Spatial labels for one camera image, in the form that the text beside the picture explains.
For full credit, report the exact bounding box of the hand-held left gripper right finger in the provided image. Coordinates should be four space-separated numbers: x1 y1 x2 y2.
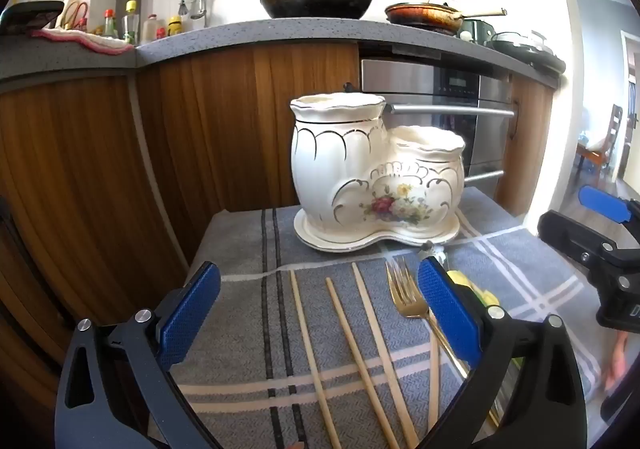
417 256 588 449

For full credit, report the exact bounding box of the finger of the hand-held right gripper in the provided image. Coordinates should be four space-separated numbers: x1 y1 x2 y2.
578 186 640 226
537 210 640 282

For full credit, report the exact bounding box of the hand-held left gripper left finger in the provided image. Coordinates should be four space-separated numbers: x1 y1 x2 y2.
55 261 223 449

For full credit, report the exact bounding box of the yellow handled metal utensil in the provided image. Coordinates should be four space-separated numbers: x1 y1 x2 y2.
422 240 501 308

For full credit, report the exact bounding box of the gold metal fork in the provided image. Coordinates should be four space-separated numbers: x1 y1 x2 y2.
385 256 501 430

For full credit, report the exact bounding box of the wooden chopstick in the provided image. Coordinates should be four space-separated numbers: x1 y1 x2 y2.
427 328 442 431
290 270 334 449
351 262 419 449
325 277 401 449

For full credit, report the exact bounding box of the white floral ceramic utensil holder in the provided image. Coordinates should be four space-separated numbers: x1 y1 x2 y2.
290 93 467 242

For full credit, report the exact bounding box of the person's right hand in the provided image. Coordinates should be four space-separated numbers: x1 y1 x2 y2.
603 329 633 392

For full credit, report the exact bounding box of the wooden chair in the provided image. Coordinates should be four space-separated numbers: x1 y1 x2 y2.
575 104 624 181

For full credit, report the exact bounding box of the grey plaid cloth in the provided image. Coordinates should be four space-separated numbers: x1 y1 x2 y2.
177 186 616 449

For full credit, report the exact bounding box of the narrow wooden cabinet panel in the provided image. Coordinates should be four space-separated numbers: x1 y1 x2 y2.
499 73 557 219

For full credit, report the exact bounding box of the white interior door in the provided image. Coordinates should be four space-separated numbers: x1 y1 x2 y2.
620 30 640 181

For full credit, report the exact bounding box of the white ceramic drip tray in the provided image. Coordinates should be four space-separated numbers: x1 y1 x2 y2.
293 209 461 253

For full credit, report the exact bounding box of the black lidded pan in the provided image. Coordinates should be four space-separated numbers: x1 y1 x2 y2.
486 30 567 73

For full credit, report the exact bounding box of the wooden kitchen cabinet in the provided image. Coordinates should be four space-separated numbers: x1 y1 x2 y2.
0 42 362 449

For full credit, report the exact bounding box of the stainless steel oven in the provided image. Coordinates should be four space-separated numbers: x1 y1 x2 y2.
360 56 516 203

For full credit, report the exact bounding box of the green pot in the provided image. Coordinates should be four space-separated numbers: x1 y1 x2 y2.
457 19 497 44

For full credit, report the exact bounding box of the orange frying pan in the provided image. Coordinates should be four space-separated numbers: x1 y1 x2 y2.
385 2 508 36

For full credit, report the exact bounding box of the grey stone countertop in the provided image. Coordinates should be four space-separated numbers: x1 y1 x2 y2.
0 18 566 91

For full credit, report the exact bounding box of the white plastic bottle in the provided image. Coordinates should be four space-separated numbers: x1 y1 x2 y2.
141 14 162 44

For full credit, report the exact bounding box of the white pink-edged towel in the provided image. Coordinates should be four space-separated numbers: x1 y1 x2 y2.
30 26 136 55

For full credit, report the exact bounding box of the yellow cap oil bottle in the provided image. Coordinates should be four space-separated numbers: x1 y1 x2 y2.
121 0 141 46

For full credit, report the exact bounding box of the black tray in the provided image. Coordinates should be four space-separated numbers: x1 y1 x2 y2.
0 0 66 36

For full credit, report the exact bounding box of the long steel oven handle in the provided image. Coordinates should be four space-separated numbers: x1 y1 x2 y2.
385 103 516 118

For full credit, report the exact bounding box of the red wire rack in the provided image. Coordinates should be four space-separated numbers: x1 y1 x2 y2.
62 0 90 32

